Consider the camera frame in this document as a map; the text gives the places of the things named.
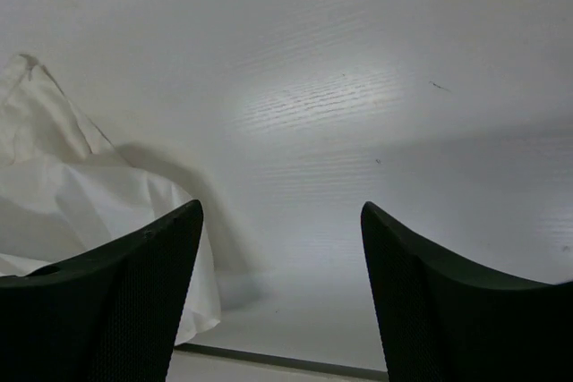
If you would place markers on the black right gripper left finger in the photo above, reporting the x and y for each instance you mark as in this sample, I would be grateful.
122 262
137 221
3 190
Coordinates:
109 314

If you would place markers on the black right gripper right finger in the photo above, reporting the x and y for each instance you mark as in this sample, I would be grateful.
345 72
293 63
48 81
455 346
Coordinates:
443 317

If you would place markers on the white skirt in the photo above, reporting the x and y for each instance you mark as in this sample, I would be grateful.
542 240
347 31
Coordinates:
65 189

